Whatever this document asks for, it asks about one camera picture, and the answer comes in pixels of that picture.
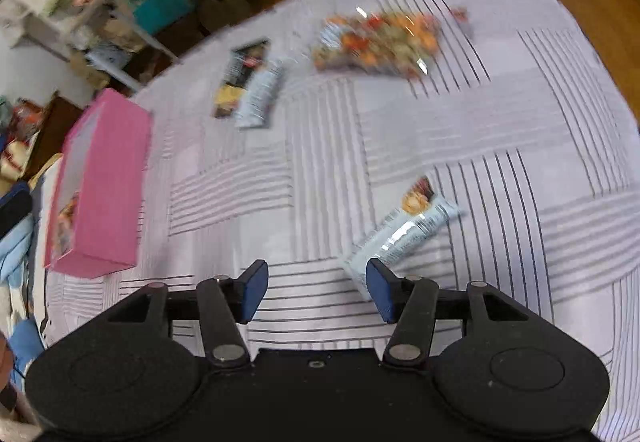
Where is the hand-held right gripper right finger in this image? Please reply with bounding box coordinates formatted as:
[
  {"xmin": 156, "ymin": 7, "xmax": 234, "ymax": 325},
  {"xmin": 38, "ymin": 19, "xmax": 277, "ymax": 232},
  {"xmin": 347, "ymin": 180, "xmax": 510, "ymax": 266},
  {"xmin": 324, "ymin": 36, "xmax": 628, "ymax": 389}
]
[{"xmin": 366, "ymin": 258, "xmax": 531, "ymax": 367}]

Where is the wooden nightstand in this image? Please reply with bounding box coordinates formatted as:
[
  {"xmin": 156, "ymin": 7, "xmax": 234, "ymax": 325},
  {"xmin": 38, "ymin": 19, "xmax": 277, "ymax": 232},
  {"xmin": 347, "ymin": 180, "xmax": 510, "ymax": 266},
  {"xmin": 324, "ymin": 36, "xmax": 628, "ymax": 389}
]
[{"xmin": 22, "ymin": 91, "xmax": 85, "ymax": 178}]

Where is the rolling side table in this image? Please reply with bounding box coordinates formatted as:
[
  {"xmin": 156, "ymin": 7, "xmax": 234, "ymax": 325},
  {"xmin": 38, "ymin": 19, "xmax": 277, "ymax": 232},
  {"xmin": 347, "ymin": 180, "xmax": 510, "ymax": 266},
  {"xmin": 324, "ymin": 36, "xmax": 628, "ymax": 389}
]
[{"xmin": 25, "ymin": 0, "xmax": 196, "ymax": 90}]

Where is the teal bag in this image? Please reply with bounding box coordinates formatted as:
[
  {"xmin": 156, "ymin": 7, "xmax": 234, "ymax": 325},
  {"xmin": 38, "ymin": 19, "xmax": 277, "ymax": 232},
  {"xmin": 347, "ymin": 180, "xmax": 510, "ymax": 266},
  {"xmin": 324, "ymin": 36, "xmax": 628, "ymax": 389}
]
[{"xmin": 127, "ymin": 0, "xmax": 195, "ymax": 37}]

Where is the white snack bar packet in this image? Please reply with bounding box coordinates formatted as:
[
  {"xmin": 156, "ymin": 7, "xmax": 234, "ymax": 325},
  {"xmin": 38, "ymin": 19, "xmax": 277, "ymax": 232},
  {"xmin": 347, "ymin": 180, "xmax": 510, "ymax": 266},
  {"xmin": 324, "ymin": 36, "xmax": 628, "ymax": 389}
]
[
  {"xmin": 234, "ymin": 58, "xmax": 287, "ymax": 129},
  {"xmin": 342, "ymin": 176, "xmax": 461, "ymax": 301}
]

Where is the light blue blanket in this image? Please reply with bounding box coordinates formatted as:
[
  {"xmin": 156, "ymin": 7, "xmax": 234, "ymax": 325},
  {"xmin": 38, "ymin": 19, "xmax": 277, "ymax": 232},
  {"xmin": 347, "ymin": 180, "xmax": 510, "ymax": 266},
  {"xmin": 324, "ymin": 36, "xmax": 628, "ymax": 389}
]
[{"xmin": 0, "ymin": 214, "xmax": 47, "ymax": 373}]

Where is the striped bedsheet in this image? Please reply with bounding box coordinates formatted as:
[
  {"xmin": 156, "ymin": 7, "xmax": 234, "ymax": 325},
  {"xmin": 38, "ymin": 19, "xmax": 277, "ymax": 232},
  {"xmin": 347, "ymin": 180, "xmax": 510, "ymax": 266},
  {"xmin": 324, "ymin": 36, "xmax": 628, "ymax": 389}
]
[{"xmin": 42, "ymin": 0, "xmax": 640, "ymax": 442}]

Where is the black biscuit snack packet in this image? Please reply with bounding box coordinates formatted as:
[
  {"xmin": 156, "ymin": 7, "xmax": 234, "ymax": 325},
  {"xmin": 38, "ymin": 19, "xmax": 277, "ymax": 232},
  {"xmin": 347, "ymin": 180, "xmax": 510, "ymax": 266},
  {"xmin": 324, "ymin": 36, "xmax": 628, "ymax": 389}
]
[{"xmin": 212, "ymin": 38, "xmax": 271, "ymax": 119}]

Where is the pink box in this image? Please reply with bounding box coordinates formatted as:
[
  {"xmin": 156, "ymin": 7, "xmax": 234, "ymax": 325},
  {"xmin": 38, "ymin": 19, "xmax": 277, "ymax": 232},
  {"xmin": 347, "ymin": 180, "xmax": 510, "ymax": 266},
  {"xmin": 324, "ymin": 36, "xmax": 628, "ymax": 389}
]
[{"xmin": 44, "ymin": 88, "xmax": 153, "ymax": 279}]

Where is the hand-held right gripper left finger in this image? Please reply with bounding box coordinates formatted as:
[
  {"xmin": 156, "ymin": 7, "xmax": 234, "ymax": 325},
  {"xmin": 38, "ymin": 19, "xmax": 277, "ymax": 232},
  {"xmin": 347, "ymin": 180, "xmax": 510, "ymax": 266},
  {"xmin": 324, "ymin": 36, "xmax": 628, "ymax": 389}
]
[{"xmin": 107, "ymin": 259, "xmax": 270, "ymax": 368}]

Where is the small coated peanut bag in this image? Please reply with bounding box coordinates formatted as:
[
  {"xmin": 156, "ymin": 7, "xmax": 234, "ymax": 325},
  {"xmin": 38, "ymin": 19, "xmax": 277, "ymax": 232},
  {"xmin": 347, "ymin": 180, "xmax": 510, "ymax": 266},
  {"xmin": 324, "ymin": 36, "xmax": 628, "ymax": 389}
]
[{"xmin": 370, "ymin": 6, "xmax": 474, "ymax": 49}]

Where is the large coated peanut bag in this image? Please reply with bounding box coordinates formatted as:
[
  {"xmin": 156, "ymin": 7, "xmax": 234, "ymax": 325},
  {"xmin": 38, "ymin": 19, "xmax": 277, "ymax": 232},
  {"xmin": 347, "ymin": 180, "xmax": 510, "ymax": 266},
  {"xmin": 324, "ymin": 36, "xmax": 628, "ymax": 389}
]
[{"xmin": 311, "ymin": 14, "xmax": 436, "ymax": 80}]

